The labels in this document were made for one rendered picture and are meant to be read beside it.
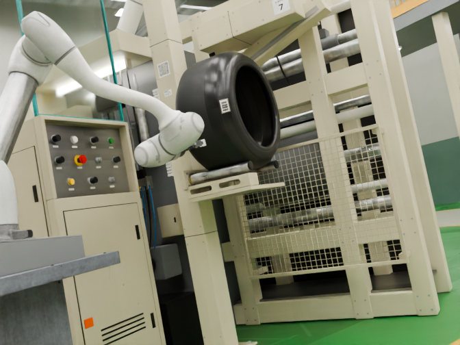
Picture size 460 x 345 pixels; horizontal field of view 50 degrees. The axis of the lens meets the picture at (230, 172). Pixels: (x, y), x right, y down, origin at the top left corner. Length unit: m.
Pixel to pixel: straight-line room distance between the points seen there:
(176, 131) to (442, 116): 10.50
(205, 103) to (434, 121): 10.12
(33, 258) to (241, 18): 1.80
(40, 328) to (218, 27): 1.90
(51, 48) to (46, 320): 0.90
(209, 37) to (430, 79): 9.63
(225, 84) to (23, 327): 1.33
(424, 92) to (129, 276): 10.42
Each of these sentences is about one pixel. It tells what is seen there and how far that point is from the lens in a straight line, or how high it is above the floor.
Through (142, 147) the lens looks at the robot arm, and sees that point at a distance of 1.84.
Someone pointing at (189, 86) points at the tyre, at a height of 1.31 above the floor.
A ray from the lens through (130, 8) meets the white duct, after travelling 3.32.
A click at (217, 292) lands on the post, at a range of 2.59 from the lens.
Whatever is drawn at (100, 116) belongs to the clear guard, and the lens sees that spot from 2.60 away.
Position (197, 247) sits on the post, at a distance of 2.58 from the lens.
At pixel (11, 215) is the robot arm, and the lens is 1.58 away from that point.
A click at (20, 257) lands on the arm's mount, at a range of 1.45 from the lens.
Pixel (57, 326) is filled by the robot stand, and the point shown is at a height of 0.47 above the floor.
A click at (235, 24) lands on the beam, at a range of 2.81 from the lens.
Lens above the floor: 0.70
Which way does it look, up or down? 5 degrees up
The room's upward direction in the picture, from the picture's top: 11 degrees counter-clockwise
